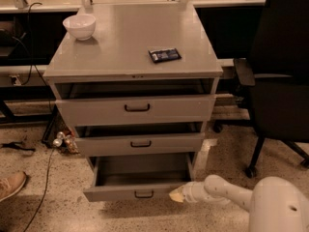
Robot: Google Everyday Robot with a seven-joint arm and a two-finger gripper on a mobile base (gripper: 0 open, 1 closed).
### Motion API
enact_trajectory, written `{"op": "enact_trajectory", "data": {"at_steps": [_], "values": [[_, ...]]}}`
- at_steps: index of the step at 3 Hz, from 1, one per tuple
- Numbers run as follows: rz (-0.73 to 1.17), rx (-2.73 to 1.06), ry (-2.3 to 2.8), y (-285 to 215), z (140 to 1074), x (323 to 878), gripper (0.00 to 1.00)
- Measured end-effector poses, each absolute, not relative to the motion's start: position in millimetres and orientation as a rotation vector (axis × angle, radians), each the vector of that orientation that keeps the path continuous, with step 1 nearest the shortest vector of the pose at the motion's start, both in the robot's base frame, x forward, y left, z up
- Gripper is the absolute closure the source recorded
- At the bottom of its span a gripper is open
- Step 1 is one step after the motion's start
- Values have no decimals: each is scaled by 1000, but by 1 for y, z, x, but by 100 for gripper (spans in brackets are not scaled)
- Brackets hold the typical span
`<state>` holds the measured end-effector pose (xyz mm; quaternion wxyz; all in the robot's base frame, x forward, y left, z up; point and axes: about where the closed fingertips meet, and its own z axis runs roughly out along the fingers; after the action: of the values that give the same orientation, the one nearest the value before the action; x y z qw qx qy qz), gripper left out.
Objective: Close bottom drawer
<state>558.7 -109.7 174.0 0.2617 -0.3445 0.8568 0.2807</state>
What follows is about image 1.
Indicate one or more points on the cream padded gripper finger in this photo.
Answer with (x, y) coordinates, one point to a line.
(177, 195)

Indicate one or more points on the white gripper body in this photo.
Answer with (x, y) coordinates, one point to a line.
(188, 191)

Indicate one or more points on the grey bottom drawer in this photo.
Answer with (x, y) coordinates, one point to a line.
(138, 176)

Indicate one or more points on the grey drawer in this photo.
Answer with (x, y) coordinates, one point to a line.
(138, 176)
(128, 103)
(139, 139)

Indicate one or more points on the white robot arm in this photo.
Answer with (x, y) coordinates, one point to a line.
(274, 204)

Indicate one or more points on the grey middle drawer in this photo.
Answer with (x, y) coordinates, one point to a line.
(139, 139)

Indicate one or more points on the grey drawer cabinet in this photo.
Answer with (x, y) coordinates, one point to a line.
(118, 51)

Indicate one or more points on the grey top drawer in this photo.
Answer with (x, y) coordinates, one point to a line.
(128, 103)

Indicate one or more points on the shiny round ornaments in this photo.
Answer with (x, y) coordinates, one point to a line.
(65, 143)

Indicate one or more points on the dark blue snack packet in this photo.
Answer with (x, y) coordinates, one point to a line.
(164, 55)

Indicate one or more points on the black office chair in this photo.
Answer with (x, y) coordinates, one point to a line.
(274, 79)

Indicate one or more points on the tan shoe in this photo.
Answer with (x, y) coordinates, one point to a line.
(11, 185)

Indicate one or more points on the black tool on floor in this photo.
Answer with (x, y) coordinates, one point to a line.
(16, 146)

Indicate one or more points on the white bowl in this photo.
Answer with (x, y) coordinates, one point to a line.
(80, 26)

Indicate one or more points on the wall power outlet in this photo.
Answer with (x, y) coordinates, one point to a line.
(15, 80)

